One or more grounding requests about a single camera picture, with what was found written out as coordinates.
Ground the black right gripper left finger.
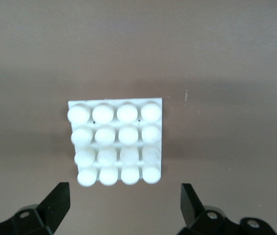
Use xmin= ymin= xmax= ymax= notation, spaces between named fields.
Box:
xmin=36 ymin=182 xmax=71 ymax=235

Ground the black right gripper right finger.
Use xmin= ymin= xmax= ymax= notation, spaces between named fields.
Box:
xmin=181 ymin=183 xmax=205 ymax=228

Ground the white studded base plate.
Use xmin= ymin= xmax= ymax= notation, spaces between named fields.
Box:
xmin=67 ymin=97 xmax=164 ymax=188

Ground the brown table cover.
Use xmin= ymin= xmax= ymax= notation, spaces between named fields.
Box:
xmin=0 ymin=0 xmax=277 ymax=235

